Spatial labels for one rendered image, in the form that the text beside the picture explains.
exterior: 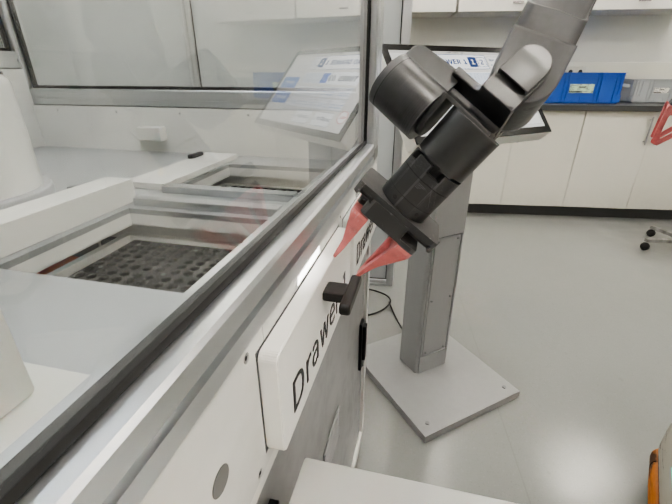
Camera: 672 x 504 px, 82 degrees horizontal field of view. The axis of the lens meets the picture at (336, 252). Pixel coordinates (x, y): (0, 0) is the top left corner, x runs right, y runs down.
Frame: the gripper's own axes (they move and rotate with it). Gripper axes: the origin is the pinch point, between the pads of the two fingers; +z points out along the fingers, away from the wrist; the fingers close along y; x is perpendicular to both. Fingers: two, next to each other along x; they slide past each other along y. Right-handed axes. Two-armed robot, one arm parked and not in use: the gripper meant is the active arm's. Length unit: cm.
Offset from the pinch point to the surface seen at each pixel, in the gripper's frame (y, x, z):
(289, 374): -0.8, 15.7, 4.5
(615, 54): -98, -380, -121
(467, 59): 2, -95, -28
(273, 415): -1.8, 18.0, 7.0
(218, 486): -0.5, 25.4, 6.8
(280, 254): 6.4, 12.1, -2.3
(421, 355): -57, -85, 56
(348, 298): -1.9, 5.6, 0.9
